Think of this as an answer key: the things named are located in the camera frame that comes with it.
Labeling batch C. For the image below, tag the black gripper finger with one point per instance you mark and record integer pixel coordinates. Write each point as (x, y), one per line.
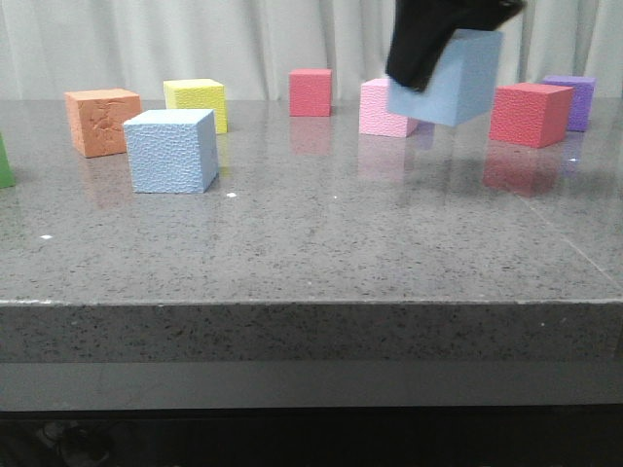
(423, 28)

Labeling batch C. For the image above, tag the light blue foam block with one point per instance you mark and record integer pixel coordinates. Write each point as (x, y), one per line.
(172, 151)
(462, 85)

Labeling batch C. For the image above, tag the purple foam block behind pink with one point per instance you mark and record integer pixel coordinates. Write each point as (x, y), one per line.
(426, 128)

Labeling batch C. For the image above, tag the small red foam block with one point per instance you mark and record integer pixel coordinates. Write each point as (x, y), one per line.
(310, 92)

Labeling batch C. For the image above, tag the large red foam block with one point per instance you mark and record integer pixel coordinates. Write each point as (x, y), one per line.
(532, 115)

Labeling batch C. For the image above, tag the purple foam block at right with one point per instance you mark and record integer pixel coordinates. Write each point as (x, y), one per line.
(583, 93)

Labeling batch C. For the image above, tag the yellow foam block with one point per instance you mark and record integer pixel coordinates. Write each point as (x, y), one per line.
(198, 94)

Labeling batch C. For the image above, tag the orange foam block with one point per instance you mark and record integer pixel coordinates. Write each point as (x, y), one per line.
(96, 119)

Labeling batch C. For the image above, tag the white pleated curtain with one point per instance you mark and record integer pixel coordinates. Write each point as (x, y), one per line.
(51, 47)

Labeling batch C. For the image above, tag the green foam block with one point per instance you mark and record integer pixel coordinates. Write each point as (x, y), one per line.
(7, 178)

